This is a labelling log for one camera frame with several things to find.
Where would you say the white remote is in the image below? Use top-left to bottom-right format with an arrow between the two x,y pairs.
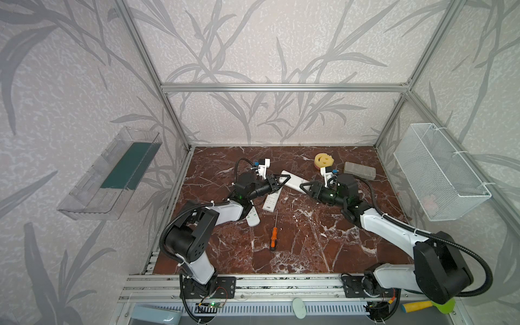
262,189 -> 282,213
246,207 -> 260,228
281,170 -> 309,194

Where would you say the orange handled screwdriver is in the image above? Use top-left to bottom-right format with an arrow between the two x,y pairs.
269,213 -> 278,251

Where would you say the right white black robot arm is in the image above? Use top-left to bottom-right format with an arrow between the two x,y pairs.
299,174 -> 494,305

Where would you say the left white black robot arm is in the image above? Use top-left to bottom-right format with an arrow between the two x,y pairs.
159,173 -> 291,285

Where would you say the clear plastic box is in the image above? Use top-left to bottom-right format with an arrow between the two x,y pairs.
343,162 -> 376,180

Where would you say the yellow smiley sponge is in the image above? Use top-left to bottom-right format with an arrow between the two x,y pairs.
314,153 -> 334,169

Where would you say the pale green oval object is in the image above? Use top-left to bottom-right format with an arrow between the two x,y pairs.
292,298 -> 307,320

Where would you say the small circuit board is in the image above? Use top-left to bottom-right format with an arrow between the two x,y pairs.
197,300 -> 227,312

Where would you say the green yellow toy spatula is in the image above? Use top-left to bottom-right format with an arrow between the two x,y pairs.
402,299 -> 456,314

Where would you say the light blue tray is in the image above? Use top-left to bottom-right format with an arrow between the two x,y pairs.
131,305 -> 182,324

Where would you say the left black cable conduit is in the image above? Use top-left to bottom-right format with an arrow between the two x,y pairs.
159,158 -> 255,261

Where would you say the black cable conduit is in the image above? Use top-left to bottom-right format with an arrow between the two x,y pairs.
159,158 -> 255,261
357,178 -> 494,298

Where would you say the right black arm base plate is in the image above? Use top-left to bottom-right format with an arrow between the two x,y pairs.
341,274 -> 395,300

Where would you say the white wire basket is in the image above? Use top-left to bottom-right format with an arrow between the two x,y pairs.
394,123 -> 492,222

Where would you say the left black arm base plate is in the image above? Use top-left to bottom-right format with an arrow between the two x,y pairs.
181,276 -> 237,299

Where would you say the clear plastic wall shelf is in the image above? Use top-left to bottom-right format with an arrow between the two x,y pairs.
57,127 -> 163,221

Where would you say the right black cable conduit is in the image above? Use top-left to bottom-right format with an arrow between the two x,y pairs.
357,178 -> 494,298

